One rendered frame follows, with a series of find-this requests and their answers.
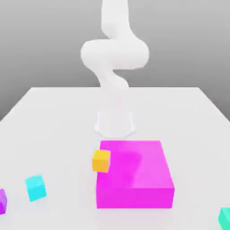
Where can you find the small purple cube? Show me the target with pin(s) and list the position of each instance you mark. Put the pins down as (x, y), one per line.
(2, 201)

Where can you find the large magenta box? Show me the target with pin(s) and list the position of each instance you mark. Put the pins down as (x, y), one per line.
(136, 172)

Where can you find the small cyan cube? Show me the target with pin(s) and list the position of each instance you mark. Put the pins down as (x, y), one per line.
(36, 187)

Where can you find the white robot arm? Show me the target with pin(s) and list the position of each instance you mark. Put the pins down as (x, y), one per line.
(115, 53)

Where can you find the small turquoise cube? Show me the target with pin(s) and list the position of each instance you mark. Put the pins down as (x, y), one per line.
(225, 219)

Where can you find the small orange cube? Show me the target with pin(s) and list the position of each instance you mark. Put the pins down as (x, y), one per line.
(101, 161)

